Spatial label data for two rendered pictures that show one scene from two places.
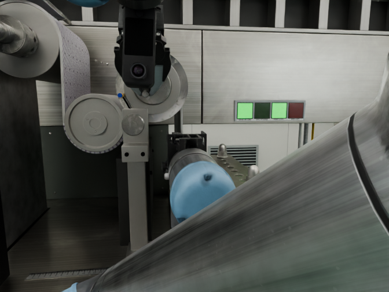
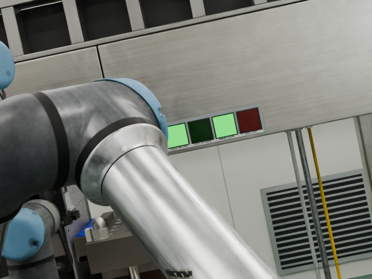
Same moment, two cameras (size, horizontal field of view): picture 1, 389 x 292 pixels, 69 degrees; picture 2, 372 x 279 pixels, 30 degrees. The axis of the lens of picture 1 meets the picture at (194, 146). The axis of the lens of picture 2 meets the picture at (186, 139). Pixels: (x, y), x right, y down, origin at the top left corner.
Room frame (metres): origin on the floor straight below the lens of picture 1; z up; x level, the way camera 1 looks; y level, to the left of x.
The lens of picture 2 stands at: (-0.70, -0.47, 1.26)
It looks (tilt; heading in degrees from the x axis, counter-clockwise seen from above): 3 degrees down; 10
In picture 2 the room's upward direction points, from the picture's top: 12 degrees counter-clockwise
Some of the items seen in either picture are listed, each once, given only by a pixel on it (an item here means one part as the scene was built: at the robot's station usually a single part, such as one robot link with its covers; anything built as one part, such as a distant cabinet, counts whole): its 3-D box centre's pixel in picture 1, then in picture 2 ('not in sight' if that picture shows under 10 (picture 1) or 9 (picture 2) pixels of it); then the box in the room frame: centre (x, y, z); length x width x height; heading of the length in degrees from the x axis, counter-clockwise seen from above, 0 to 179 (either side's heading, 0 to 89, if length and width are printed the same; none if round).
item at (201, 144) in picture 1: (187, 157); (46, 210); (0.50, 0.01, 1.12); 0.12 x 0.08 x 0.09; 7
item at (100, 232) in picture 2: not in sight; (99, 227); (0.61, -0.04, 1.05); 0.04 x 0.04 x 0.04
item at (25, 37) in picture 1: (13, 37); not in sight; (0.55, 0.33, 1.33); 0.06 x 0.06 x 0.06; 7
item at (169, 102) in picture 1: (153, 88); not in sight; (0.72, 0.10, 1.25); 0.26 x 0.12 x 0.12; 7
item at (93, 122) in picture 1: (105, 119); not in sight; (0.71, 0.22, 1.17); 0.26 x 0.12 x 0.12; 7
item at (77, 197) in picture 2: (178, 141); (71, 195); (0.73, 0.04, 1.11); 0.23 x 0.01 x 0.18; 7
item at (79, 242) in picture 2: not in sight; (92, 237); (0.74, 0.02, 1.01); 0.23 x 0.03 x 0.05; 7
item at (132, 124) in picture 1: (133, 124); not in sight; (0.52, 0.11, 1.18); 0.04 x 0.02 x 0.04; 97
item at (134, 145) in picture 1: (136, 184); not in sight; (0.56, 0.12, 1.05); 0.06 x 0.05 x 0.31; 7
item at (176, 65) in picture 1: (152, 86); not in sight; (0.60, 0.09, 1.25); 0.15 x 0.01 x 0.15; 97
